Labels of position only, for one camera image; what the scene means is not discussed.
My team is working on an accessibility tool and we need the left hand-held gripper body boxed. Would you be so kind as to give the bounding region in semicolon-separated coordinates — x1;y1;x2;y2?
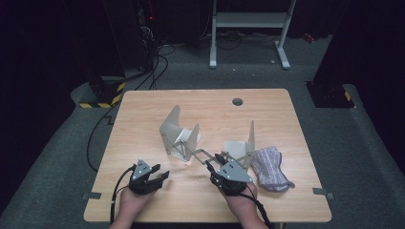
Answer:
128;159;164;196

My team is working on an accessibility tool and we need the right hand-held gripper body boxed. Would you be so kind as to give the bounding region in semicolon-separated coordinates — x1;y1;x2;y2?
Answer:
210;159;254;197

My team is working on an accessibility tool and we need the purple striped fuzzy sock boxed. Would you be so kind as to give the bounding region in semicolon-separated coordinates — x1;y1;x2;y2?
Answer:
250;145;296;194

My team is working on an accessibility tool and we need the extendable metal bookend rack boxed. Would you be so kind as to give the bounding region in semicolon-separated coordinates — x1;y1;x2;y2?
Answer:
158;104;256;171

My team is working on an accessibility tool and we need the person's left hand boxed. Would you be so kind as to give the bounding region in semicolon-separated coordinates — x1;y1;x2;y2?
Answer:
118;188;155;220

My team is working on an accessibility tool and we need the person's right hand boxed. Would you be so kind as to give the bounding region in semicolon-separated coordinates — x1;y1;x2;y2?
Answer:
222;188;259;220

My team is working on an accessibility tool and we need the grey tape piece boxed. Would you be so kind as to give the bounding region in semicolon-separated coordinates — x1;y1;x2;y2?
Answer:
81;191;103;200
311;187;335;200

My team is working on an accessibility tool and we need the black yellow striped stand base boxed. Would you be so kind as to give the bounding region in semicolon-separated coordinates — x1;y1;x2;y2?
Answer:
305;80;357;109
78;75;127;109

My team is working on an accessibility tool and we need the white metal stand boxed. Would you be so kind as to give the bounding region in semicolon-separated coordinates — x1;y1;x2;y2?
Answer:
208;0;297;71

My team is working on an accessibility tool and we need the left hand-held gripper cable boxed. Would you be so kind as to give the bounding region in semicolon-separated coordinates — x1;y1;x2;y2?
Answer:
109;164;137;223

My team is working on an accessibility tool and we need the hand-held gripper cable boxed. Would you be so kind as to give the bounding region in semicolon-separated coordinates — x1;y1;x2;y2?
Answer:
245;185;276;229
109;164;137;223

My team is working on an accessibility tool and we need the right hand-held gripper cable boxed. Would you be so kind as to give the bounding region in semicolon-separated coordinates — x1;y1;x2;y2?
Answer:
245;185;276;229

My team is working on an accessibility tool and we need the black floor cable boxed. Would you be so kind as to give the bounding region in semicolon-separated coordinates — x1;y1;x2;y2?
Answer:
200;30;278;51
86;44;176;173

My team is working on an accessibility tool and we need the black equipment rack with wires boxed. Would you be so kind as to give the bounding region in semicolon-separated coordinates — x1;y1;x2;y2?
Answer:
137;0;160;73

